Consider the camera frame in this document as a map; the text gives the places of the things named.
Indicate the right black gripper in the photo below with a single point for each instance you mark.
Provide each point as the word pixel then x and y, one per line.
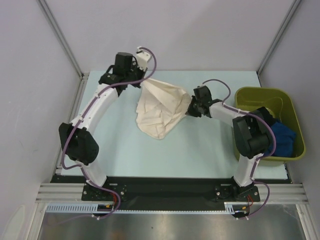
pixel 190 111

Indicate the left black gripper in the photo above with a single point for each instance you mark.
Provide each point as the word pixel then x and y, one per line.
pixel 134 65

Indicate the cream white t shirt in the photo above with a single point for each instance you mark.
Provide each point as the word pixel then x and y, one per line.
pixel 160 108

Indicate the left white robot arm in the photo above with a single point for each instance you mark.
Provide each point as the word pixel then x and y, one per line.
pixel 77 137

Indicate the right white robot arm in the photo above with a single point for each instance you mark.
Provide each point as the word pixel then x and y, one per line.
pixel 252 135

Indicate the black t shirt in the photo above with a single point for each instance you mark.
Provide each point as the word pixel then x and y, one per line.
pixel 264 114

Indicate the olive green plastic bin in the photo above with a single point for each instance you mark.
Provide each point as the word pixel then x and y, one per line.
pixel 280 106

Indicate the blue t shirt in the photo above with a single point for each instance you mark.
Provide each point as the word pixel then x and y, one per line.
pixel 285 139

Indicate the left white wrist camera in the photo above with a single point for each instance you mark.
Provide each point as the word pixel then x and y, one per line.
pixel 143 57

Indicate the left aluminium corner post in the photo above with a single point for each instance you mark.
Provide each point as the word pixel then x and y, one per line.
pixel 56 29

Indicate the aluminium corner post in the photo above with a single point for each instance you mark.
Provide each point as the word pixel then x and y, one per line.
pixel 279 35
pixel 56 29

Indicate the white slotted cable duct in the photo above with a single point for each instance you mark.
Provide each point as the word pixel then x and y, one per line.
pixel 96 208

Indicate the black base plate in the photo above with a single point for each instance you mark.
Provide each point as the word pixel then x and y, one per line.
pixel 168 194

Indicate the right aluminium corner post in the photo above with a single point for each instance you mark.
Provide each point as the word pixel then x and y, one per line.
pixel 279 35

